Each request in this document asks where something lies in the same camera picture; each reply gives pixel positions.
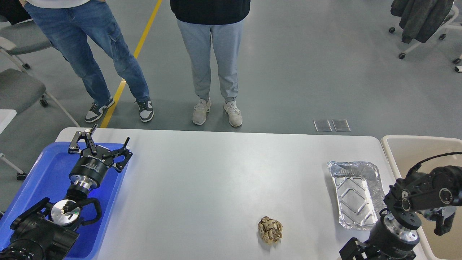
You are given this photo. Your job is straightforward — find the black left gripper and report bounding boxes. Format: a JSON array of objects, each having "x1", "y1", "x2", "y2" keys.
[{"x1": 68, "y1": 124, "x2": 133, "y2": 189}]

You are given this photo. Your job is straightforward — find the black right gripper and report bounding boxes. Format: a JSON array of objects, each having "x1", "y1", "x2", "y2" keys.
[{"x1": 339, "y1": 214, "x2": 420, "y2": 260}]

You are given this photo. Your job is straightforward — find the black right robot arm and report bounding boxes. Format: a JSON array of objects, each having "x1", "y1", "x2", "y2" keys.
[{"x1": 328, "y1": 161, "x2": 461, "y2": 260}]

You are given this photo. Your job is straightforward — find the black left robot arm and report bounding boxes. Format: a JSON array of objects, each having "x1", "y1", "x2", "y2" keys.
[{"x1": 1, "y1": 125, "x2": 132, "y2": 260}]

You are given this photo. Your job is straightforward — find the blue plastic tray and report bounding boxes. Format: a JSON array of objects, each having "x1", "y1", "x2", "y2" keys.
[{"x1": 0, "y1": 142, "x2": 126, "y2": 260}]

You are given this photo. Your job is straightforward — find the aluminium foil tray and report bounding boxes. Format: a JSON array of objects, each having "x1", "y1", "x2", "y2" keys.
[{"x1": 327, "y1": 161, "x2": 385, "y2": 231}]

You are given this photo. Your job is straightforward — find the crumpled brown paper ball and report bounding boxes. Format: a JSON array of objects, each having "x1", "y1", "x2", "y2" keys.
[{"x1": 258, "y1": 217, "x2": 283, "y2": 245}]

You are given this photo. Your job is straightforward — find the grey chair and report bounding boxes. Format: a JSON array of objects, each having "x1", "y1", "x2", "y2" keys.
[
  {"x1": 0, "y1": 69, "x2": 80, "y2": 127},
  {"x1": 0, "y1": 19, "x2": 52, "y2": 72}
]

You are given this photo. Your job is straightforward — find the beige plastic bin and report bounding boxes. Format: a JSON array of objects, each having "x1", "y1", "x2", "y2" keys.
[{"x1": 381, "y1": 135, "x2": 462, "y2": 260}]

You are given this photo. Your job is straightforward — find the right clear floor plate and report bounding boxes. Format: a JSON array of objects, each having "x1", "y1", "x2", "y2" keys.
[{"x1": 332, "y1": 120, "x2": 351, "y2": 132}]

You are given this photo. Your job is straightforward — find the clear floor plate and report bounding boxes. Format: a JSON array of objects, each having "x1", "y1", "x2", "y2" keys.
[
  {"x1": 313, "y1": 120, "x2": 332, "y2": 132},
  {"x1": 332, "y1": 120, "x2": 351, "y2": 132}
]

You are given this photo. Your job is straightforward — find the left clear floor plate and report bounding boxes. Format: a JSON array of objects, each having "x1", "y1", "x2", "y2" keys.
[{"x1": 313, "y1": 120, "x2": 332, "y2": 132}]

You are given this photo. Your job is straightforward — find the person in blue jeans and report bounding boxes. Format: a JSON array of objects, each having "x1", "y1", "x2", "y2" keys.
[{"x1": 21, "y1": 0, "x2": 154, "y2": 123}]

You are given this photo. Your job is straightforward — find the grey chair upper left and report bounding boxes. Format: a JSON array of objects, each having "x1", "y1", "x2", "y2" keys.
[{"x1": 0, "y1": 19, "x2": 52, "y2": 72}]

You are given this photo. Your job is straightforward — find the person in grey sweatpants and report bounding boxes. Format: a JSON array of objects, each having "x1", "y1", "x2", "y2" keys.
[{"x1": 170, "y1": 0, "x2": 251, "y2": 127}]

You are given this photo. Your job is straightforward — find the chair with dark jacket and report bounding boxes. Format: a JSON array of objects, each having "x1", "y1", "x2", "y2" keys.
[{"x1": 388, "y1": 0, "x2": 461, "y2": 59}]

